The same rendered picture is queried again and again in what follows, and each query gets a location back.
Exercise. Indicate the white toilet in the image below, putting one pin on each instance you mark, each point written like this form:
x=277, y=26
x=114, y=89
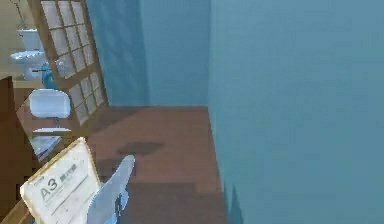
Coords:
x=29, y=55

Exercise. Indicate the blue toilet brush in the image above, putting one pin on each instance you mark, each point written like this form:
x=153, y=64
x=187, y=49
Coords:
x=47, y=77

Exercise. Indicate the wooden lattice room door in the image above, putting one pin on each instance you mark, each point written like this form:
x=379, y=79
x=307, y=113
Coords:
x=71, y=53

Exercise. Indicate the white open book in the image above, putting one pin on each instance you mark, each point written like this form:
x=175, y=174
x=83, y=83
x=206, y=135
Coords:
x=42, y=145

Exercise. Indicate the white paper pack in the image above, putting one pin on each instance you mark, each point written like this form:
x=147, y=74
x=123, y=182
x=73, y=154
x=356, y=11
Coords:
x=60, y=186

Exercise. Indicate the brown wooden desk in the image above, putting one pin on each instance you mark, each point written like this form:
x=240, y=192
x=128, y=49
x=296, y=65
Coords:
x=13, y=140

